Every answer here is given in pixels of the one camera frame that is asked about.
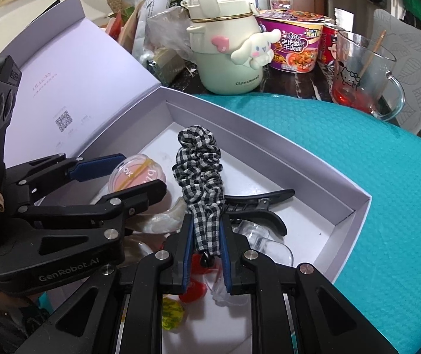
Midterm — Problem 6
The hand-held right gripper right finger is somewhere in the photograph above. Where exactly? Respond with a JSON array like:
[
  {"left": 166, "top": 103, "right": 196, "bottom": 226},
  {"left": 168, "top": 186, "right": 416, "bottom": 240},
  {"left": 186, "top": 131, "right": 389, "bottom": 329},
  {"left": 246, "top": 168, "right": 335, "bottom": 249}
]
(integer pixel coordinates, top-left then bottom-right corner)
[{"left": 219, "top": 214, "right": 399, "bottom": 354}]

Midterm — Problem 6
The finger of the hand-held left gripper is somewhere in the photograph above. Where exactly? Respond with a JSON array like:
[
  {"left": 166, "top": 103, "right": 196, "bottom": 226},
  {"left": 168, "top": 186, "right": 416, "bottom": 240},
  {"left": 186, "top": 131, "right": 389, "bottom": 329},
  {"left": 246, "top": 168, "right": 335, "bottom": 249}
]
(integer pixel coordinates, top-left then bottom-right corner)
[
  {"left": 0, "top": 181, "right": 167, "bottom": 270},
  {"left": 6, "top": 154, "right": 127, "bottom": 196}
]

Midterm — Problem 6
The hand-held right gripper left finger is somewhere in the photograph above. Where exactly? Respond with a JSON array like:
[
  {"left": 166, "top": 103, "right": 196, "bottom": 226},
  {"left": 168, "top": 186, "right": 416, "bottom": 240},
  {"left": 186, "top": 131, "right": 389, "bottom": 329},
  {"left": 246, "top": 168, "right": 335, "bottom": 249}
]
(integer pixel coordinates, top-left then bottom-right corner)
[{"left": 17, "top": 214, "right": 196, "bottom": 354}]

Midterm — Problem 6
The pink round compact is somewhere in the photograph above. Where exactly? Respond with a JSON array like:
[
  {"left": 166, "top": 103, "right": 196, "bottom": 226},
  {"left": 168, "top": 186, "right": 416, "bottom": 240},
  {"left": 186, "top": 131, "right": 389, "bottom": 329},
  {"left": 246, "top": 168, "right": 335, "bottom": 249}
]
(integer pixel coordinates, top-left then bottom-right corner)
[{"left": 108, "top": 154, "right": 167, "bottom": 192}]

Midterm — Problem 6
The small red hair clip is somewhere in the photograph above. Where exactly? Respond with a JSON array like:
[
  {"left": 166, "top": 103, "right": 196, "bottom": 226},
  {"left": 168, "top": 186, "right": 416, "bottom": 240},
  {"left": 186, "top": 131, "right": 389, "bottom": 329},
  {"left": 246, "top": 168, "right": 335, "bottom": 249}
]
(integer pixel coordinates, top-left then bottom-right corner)
[{"left": 179, "top": 254, "right": 209, "bottom": 303}]

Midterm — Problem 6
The beige hair claw clip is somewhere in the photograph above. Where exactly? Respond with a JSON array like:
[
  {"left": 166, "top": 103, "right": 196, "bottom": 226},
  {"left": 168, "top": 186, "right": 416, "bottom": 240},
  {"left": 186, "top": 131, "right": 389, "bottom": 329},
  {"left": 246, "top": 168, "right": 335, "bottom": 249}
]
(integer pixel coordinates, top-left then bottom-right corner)
[{"left": 90, "top": 195, "right": 192, "bottom": 235}]

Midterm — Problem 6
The clear plastic hair clip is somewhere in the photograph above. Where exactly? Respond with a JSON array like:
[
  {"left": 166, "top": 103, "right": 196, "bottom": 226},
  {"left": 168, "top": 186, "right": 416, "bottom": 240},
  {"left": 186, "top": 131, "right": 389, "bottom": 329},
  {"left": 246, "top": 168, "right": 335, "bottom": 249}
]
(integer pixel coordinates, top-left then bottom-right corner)
[{"left": 210, "top": 219, "right": 294, "bottom": 307}]

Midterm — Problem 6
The yellow green lollipop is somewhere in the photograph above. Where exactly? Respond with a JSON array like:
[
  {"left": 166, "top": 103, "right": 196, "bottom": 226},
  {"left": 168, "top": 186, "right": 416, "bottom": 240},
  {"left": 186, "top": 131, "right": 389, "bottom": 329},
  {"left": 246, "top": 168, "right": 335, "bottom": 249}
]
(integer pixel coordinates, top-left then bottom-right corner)
[{"left": 162, "top": 299, "right": 187, "bottom": 330}]

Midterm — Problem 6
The black white checked scrunchie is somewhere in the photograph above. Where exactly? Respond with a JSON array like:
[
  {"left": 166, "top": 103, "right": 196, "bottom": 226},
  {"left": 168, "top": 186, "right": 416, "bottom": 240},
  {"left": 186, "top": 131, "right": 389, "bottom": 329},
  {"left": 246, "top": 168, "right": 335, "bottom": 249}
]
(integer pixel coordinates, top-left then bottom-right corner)
[{"left": 172, "top": 125, "right": 226, "bottom": 257}]

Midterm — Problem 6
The black duckbill hair clip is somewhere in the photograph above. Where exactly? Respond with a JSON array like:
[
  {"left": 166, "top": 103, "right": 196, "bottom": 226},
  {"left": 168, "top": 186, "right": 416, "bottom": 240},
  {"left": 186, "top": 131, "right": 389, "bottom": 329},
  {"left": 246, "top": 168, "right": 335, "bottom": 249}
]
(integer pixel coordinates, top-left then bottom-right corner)
[{"left": 223, "top": 189, "right": 296, "bottom": 237}]

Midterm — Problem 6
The lavender gift box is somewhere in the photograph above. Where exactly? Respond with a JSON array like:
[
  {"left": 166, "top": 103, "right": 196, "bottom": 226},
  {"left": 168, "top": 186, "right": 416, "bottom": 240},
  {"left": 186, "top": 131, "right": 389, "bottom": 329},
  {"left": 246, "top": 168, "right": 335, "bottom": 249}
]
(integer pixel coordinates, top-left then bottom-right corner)
[{"left": 0, "top": 0, "right": 373, "bottom": 354}]

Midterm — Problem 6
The person's left hand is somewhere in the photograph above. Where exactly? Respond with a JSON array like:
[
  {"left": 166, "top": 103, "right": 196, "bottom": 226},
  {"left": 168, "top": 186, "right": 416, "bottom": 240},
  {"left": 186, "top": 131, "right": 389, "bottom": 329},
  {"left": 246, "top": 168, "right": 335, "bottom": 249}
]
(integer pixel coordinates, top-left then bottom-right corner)
[{"left": 0, "top": 282, "right": 54, "bottom": 318}]

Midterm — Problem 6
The clear plastic bag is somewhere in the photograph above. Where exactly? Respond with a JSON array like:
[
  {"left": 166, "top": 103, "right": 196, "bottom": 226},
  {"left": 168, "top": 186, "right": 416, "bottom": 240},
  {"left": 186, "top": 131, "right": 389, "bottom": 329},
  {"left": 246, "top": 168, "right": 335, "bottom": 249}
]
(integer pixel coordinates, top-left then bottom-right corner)
[{"left": 148, "top": 7, "right": 196, "bottom": 60}]

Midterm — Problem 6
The cream bottle with dog figure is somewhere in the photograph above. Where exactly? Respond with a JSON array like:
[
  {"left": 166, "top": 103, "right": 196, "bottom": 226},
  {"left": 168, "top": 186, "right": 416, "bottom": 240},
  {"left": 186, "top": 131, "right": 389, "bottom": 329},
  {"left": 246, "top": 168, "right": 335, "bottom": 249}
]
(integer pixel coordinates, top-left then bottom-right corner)
[{"left": 180, "top": 0, "right": 274, "bottom": 94}]

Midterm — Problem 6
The teal bubble mat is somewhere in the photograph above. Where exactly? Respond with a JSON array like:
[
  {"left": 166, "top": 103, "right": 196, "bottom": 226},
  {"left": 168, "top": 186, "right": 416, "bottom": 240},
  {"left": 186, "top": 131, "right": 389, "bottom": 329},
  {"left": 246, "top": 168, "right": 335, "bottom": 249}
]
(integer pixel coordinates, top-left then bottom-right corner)
[{"left": 196, "top": 92, "right": 421, "bottom": 354}]

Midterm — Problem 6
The dark cloth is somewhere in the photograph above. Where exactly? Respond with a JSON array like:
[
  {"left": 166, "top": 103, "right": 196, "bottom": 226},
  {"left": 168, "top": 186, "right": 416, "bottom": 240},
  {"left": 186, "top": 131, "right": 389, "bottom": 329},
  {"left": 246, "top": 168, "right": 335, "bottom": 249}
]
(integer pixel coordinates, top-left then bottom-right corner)
[{"left": 0, "top": 312, "right": 60, "bottom": 354}]

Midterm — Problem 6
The purple instant noodle bowl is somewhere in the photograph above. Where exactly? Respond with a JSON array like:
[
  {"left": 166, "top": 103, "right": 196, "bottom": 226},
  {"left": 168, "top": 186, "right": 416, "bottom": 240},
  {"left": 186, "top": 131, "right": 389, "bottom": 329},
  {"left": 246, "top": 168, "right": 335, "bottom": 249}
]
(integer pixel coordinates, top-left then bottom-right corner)
[{"left": 255, "top": 9, "right": 334, "bottom": 73}]

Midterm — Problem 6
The glass mug with red drink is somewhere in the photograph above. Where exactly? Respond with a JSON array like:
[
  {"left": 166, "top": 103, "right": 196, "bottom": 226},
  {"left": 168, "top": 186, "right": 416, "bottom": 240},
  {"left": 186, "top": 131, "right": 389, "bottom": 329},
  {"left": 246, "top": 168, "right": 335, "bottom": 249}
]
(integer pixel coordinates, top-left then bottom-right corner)
[{"left": 329, "top": 31, "right": 406, "bottom": 120}]

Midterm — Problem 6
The red drink can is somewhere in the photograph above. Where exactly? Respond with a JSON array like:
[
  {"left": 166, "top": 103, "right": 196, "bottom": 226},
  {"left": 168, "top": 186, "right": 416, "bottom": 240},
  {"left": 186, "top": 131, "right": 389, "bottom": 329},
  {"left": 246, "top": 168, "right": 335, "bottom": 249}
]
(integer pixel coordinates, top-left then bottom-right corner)
[{"left": 317, "top": 24, "right": 345, "bottom": 65}]

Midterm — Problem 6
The wooden stick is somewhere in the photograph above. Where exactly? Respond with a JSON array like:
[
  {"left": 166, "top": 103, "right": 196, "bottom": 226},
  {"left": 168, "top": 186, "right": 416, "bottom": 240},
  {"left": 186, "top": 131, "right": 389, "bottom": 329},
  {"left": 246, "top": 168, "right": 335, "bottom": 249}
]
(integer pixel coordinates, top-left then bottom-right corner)
[{"left": 359, "top": 30, "right": 387, "bottom": 78}]

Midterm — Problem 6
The grey leaf-pattern chair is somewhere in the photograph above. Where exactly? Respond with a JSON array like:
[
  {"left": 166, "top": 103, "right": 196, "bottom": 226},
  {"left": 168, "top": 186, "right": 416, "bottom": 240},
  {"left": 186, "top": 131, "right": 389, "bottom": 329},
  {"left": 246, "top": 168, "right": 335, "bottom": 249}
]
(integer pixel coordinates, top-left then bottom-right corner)
[{"left": 373, "top": 7, "right": 421, "bottom": 133}]

